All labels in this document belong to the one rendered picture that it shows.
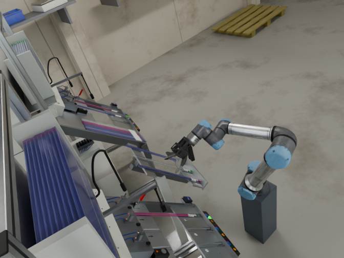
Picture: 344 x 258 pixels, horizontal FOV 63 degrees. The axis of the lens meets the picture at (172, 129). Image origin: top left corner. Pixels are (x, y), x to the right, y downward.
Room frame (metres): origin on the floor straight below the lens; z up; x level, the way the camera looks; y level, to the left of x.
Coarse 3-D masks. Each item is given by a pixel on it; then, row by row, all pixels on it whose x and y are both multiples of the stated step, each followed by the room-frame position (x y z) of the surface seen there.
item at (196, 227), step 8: (176, 208) 1.03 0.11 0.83; (184, 208) 1.04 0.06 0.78; (192, 208) 1.06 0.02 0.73; (200, 216) 1.00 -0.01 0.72; (184, 224) 0.90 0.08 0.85; (192, 224) 0.91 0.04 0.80; (200, 224) 0.93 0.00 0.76; (192, 232) 0.85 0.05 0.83; (200, 232) 0.86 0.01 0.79; (208, 232) 0.87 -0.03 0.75; (192, 240) 0.79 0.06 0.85; (200, 240) 0.80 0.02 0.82; (208, 240) 0.81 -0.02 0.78; (216, 240) 0.82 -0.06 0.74; (200, 248) 0.74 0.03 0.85; (208, 248) 0.75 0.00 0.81; (216, 248) 0.76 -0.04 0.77; (224, 248) 0.77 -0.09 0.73; (208, 256) 0.69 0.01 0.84; (216, 256) 0.70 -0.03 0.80; (224, 256) 0.71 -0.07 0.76
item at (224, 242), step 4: (196, 208) 1.06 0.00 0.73; (200, 212) 1.02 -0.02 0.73; (204, 216) 0.99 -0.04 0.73; (204, 220) 0.97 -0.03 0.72; (208, 220) 0.95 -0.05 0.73; (208, 224) 0.93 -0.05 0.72; (212, 224) 0.92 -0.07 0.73; (212, 228) 0.90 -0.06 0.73; (216, 232) 0.87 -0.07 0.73; (220, 236) 0.84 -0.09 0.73; (220, 240) 0.82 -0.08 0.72; (224, 240) 0.81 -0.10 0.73; (224, 244) 0.79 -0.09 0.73; (228, 244) 0.78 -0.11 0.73; (228, 248) 0.76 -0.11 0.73; (232, 252) 0.73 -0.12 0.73; (232, 256) 0.72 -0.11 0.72; (236, 256) 0.70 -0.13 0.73
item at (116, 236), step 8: (96, 192) 0.91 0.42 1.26; (104, 200) 0.87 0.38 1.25; (104, 208) 0.81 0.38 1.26; (112, 216) 0.77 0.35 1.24; (112, 224) 0.72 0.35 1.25; (112, 232) 0.68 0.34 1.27; (120, 232) 0.69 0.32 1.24; (120, 240) 0.65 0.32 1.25; (120, 248) 0.60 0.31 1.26; (120, 256) 0.57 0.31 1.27; (128, 256) 0.57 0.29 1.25
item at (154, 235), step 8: (144, 208) 0.96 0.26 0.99; (136, 216) 0.89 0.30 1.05; (144, 216) 0.90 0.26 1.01; (152, 216) 0.91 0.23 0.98; (144, 224) 0.84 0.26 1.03; (152, 224) 0.85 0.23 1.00; (152, 232) 0.79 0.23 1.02; (160, 232) 0.80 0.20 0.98; (152, 240) 0.74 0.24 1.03; (160, 240) 0.75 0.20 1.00; (160, 248) 0.70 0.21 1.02; (168, 248) 0.71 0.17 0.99; (168, 256) 0.66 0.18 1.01
